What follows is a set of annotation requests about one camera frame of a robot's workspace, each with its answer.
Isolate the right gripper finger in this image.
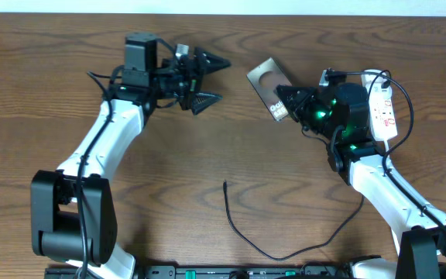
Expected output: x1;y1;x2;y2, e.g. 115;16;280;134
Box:
276;85;317;111
282;99;300;121

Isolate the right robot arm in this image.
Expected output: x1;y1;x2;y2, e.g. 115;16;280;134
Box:
276;81;446;278

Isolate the white power strip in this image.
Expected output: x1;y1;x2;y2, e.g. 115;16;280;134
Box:
362;69;398;142

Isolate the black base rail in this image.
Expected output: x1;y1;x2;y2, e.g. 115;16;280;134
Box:
43;264;354;279

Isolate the black USB charging cable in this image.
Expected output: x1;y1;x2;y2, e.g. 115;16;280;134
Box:
222;69;393;262

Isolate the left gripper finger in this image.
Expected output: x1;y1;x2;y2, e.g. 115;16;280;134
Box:
194;47;231;74
190;91;222;115

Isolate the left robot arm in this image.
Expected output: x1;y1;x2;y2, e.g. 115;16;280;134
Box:
30;33;230;278

